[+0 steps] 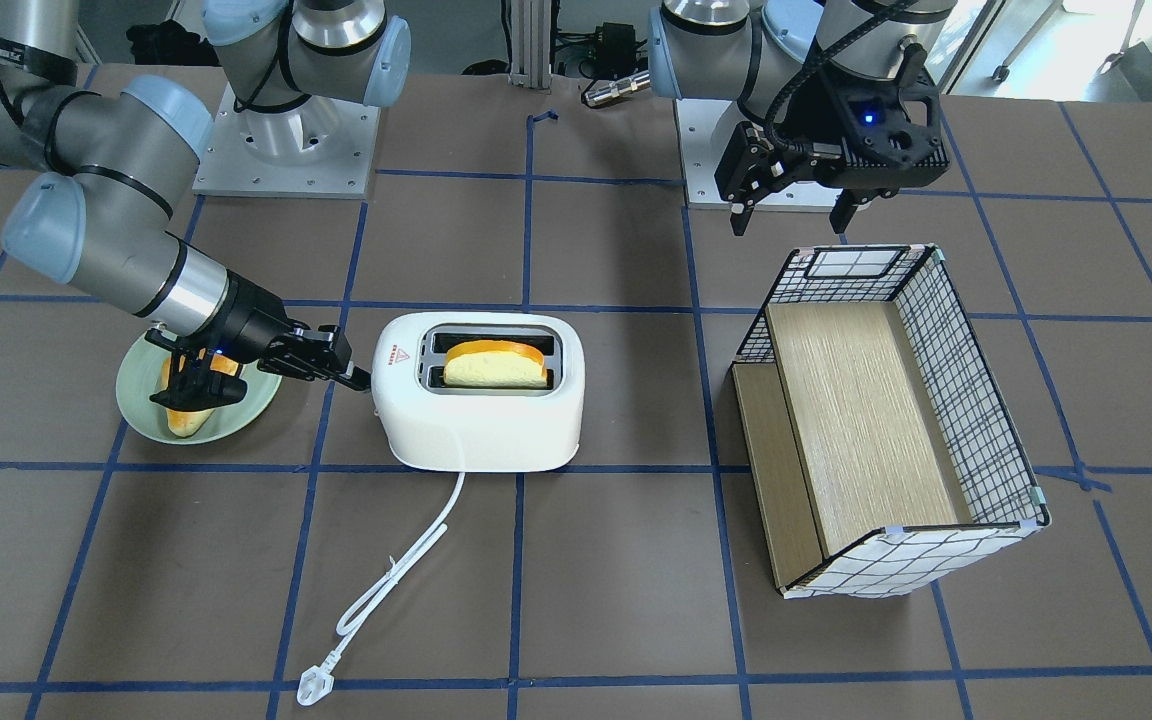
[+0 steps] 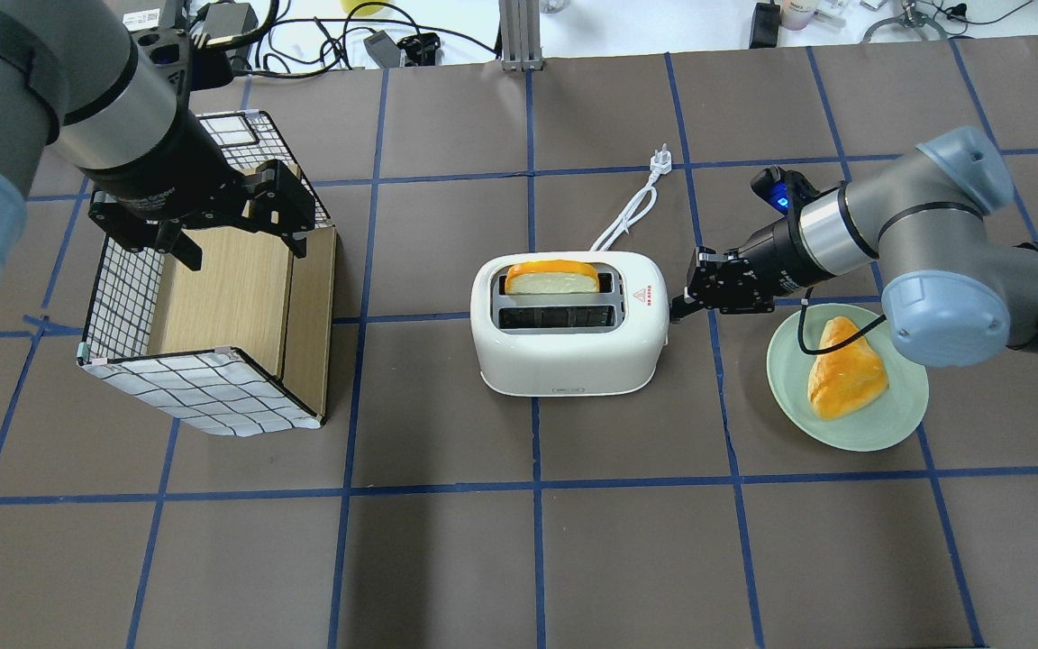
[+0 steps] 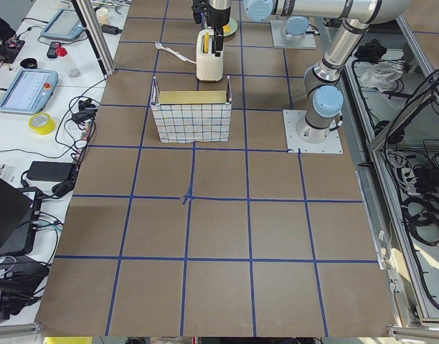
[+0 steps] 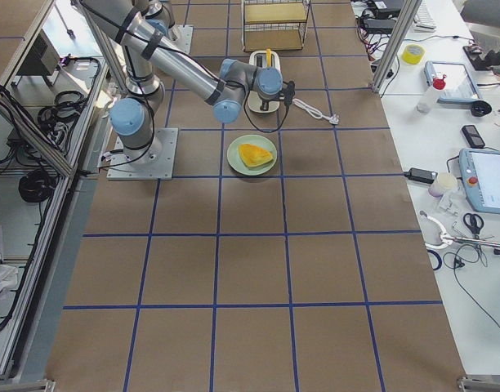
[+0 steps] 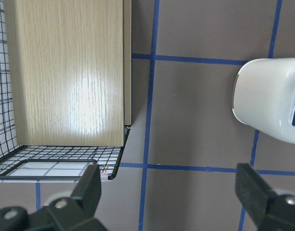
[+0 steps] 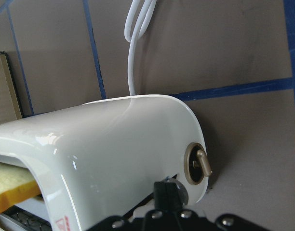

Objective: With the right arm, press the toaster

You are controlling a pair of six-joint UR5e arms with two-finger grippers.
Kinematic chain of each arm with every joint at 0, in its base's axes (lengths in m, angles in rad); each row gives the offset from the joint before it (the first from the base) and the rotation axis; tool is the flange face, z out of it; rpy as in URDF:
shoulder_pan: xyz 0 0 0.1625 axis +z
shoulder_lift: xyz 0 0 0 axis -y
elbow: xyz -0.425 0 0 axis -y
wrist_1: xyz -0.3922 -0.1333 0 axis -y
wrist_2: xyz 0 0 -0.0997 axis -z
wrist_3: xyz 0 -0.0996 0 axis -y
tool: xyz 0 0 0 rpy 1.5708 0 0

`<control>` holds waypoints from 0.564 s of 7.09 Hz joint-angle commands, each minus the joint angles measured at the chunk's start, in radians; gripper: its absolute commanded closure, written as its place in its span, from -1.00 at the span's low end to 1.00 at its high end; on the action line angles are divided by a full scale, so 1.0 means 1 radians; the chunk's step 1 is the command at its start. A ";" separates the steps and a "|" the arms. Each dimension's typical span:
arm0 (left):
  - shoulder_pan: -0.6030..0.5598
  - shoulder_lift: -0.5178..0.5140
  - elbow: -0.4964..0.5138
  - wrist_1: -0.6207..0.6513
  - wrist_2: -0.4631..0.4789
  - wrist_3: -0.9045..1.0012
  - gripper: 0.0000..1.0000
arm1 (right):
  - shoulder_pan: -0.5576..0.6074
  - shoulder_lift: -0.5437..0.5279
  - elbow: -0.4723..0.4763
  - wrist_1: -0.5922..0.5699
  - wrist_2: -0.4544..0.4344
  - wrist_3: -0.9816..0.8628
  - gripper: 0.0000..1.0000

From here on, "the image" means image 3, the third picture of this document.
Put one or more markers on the yellow tape roll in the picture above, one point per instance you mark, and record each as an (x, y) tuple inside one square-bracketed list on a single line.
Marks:
[(42, 123)]

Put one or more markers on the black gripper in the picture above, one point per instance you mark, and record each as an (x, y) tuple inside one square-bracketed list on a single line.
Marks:
[(219, 19)]

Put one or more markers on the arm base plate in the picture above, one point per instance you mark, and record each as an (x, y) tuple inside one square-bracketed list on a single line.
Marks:
[(302, 138), (307, 41)]

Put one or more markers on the triangular golden bread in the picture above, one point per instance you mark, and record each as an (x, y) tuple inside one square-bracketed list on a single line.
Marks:
[(226, 30)]

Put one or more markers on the black laptop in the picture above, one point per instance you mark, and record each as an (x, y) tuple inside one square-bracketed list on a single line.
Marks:
[(19, 209)]

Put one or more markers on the blue teach pendant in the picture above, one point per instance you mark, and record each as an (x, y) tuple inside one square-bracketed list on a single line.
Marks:
[(29, 92), (65, 25)]

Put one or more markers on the black power adapter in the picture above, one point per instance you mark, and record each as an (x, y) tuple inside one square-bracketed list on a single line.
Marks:
[(49, 171)]

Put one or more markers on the blue teach pendant near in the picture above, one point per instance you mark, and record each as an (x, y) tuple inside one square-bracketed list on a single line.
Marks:
[(29, 92)]

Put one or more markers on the white two-slot toaster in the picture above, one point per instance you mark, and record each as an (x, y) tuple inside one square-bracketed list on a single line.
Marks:
[(209, 68)]

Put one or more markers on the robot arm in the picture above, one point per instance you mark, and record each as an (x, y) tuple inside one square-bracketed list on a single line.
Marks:
[(324, 99), (295, 26)]

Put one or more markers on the toast slice in toaster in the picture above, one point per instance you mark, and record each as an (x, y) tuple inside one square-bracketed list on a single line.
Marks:
[(205, 48)]

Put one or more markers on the grid-cloth wooden storage box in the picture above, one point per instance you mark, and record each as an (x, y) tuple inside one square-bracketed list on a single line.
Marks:
[(186, 116)]

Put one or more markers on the aluminium frame post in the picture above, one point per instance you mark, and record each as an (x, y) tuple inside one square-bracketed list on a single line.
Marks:
[(90, 23)]

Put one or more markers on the red-capped squeeze bottle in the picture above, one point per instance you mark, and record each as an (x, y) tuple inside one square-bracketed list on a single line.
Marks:
[(67, 62)]

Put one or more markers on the light green plate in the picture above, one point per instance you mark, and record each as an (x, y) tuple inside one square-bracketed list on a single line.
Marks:
[(233, 26)]

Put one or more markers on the blue teach pendant far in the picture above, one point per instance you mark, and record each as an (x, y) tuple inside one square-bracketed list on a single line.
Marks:
[(65, 25)]

